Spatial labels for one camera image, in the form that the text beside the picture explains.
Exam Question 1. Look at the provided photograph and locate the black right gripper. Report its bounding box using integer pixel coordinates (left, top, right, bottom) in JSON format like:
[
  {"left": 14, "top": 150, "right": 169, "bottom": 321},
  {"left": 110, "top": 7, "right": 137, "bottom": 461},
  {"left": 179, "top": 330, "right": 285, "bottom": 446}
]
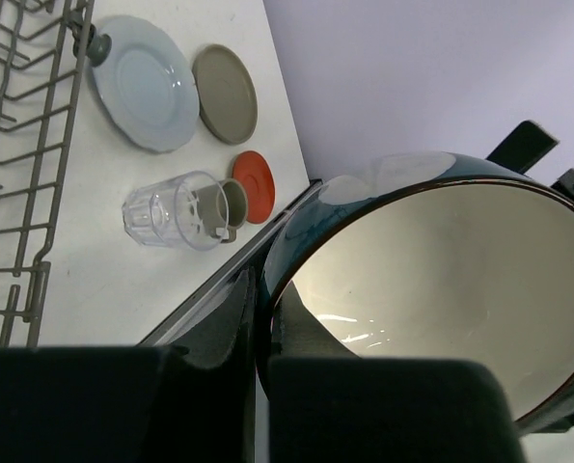
[{"left": 486, "top": 120, "right": 574, "bottom": 204}]

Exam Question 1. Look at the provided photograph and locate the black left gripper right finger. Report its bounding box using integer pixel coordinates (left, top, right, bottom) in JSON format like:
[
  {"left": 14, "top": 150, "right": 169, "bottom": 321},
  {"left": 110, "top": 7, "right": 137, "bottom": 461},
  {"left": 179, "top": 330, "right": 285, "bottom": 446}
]
[{"left": 267, "top": 285, "right": 526, "bottom": 462}]

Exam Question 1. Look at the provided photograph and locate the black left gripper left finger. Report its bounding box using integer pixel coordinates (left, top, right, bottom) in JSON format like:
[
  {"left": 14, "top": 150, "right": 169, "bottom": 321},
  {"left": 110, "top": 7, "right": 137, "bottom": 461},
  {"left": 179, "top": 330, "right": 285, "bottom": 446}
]
[{"left": 0, "top": 269, "right": 257, "bottom": 462}]

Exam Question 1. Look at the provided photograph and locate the teal bowl cream inside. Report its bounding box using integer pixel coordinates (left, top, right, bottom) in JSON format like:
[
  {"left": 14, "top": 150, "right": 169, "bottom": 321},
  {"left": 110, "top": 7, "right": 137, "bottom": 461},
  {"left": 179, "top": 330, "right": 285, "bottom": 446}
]
[{"left": 256, "top": 151, "right": 574, "bottom": 433}]

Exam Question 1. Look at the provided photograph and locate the clear drinking glass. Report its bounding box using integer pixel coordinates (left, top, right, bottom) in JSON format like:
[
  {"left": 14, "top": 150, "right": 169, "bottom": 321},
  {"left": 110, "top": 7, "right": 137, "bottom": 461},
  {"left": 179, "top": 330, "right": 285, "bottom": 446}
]
[{"left": 122, "top": 171, "right": 223, "bottom": 251}]

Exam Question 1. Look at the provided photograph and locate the grey ceramic mug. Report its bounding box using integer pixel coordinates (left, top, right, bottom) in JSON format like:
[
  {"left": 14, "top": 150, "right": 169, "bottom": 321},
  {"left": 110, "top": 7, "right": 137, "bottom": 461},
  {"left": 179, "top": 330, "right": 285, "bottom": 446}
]
[{"left": 198, "top": 178, "right": 249, "bottom": 243}]

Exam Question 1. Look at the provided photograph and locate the orange round plate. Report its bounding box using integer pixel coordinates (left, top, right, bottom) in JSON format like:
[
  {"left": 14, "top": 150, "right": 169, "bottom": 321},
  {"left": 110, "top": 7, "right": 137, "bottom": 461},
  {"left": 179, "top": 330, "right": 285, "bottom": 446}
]
[{"left": 232, "top": 150, "right": 276, "bottom": 224}]

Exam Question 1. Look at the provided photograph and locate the grey round plate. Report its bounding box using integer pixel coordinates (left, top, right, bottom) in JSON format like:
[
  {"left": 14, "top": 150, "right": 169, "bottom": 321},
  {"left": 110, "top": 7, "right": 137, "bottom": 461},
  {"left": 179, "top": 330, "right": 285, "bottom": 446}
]
[{"left": 192, "top": 43, "right": 259, "bottom": 146}]

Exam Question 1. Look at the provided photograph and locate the light blue scalloped plate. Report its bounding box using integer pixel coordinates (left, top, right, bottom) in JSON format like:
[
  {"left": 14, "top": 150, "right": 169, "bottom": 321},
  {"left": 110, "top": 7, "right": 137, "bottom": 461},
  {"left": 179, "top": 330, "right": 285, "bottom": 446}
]
[{"left": 92, "top": 15, "right": 200, "bottom": 153}]

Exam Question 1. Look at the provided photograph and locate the aluminium table edge rail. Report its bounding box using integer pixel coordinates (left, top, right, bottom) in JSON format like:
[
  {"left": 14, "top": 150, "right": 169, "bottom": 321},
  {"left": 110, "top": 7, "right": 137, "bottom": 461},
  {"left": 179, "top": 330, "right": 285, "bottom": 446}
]
[{"left": 139, "top": 178, "right": 323, "bottom": 346}]

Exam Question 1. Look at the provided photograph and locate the grey wire dish rack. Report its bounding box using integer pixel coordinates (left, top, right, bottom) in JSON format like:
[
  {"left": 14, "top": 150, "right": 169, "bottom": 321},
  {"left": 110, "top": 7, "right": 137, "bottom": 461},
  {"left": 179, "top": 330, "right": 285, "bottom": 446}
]
[{"left": 0, "top": 0, "right": 96, "bottom": 347}]

